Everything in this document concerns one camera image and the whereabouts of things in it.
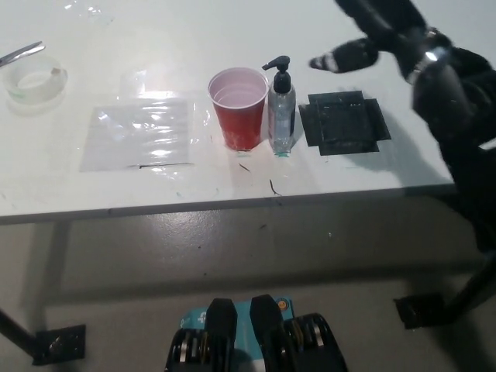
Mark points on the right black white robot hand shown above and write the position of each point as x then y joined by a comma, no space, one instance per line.
387,27

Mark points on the clear soap bottle black pump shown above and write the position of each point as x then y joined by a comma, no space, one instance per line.
281,112

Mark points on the black teal robot torso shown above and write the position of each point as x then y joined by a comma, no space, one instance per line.
267,329

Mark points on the black tape square patch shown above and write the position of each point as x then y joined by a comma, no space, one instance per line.
341,124

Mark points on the red plastic cup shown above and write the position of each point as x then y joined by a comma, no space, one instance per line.
240,124

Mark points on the glossy grey plastic sheet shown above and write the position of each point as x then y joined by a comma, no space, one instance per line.
135,135

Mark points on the crumpled clear tape piece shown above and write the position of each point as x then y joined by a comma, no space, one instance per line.
91,11

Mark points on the clear tape roll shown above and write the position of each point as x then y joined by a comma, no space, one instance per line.
57,81

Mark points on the silver scissors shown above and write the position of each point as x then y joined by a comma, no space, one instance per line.
22,53

